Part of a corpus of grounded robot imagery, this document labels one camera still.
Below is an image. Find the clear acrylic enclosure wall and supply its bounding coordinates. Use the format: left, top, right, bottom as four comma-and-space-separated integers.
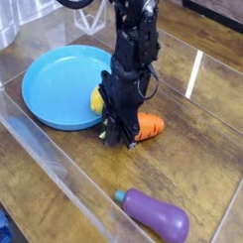
0, 0, 243, 243

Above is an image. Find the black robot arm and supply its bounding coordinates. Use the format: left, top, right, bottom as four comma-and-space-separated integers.
99, 0, 161, 149

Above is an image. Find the black bar in background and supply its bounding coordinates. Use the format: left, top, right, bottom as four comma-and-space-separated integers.
182, 0, 243, 35

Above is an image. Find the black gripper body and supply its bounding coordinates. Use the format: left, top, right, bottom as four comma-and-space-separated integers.
99, 55, 151, 131

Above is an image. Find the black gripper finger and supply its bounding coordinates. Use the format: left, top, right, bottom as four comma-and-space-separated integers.
120, 122, 139, 151
101, 106, 123, 147

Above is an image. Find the orange toy carrot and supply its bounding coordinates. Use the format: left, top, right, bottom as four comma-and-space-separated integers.
98, 110, 167, 144

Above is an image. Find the yellow toy lemon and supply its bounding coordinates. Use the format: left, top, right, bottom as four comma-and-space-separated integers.
90, 87, 104, 115

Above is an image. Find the blue plastic plate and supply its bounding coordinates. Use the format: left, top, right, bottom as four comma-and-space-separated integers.
21, 45, 111, 131

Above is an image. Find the white curtain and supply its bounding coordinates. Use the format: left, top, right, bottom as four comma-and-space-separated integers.
0, 0, 63, 51

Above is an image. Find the purple toy eggplant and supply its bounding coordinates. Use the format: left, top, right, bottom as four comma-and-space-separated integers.
115, 188, 189, 243

